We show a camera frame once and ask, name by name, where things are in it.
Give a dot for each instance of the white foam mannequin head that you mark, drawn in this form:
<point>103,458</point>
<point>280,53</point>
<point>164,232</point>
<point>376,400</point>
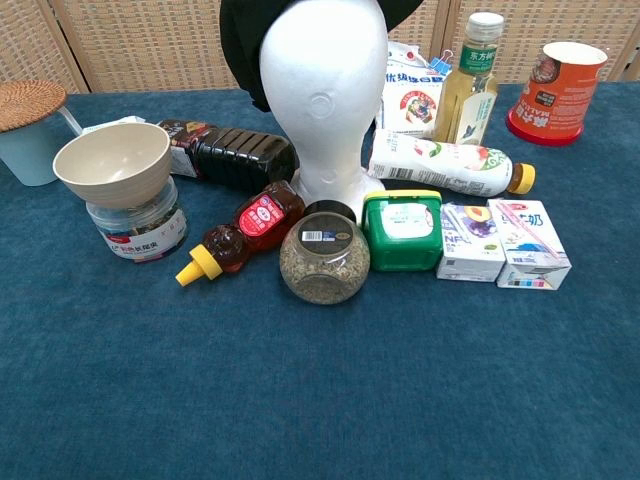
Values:
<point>324,85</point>

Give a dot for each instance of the black fabric hat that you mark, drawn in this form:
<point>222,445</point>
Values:
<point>242,50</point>

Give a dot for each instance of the round glass jar black lid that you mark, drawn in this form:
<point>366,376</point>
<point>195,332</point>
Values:
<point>324,260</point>

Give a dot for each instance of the honey bottle yellow cap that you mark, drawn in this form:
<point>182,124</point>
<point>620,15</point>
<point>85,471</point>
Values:
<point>257,222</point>

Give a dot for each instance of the green plastic container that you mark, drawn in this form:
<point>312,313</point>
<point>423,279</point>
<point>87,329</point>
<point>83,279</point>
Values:
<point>402,235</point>

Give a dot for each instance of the dark soy sauce bottle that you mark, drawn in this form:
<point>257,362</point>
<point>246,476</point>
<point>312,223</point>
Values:
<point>235,156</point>

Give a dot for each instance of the blue table cloth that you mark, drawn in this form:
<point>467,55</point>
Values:
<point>320,375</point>

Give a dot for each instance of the white drink bottle yellow cap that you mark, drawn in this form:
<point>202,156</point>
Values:
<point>445,162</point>

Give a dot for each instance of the white carton purple fruit print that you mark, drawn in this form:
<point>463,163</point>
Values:
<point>470,245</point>

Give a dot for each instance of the white bag with blue print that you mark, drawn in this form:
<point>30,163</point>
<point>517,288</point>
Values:
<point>407,95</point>

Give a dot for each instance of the clear plastic jar white label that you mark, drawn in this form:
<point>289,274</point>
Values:
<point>140,235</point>

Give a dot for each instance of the clear bottle yellow liquid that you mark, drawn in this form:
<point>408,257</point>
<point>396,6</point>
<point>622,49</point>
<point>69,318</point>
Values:
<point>467,100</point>

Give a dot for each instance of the white milk carton pink straw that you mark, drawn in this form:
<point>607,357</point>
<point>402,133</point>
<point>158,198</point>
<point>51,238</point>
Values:
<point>530,247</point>

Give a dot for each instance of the blue binder clip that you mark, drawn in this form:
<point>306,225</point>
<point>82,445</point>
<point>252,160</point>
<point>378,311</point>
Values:
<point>440,61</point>

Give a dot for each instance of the beige round bowl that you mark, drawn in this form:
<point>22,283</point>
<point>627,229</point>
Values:
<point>113,165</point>

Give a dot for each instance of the woven folding screen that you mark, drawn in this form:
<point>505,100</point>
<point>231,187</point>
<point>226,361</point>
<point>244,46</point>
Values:
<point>150,45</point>

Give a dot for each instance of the orange instant noodle cup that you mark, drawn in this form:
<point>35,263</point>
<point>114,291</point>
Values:
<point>557,95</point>

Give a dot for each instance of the light blue mug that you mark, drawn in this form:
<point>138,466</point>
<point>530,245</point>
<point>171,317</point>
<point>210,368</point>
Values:
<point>27,150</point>

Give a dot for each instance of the woven rattan coaster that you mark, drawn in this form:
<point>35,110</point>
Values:
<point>27,102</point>

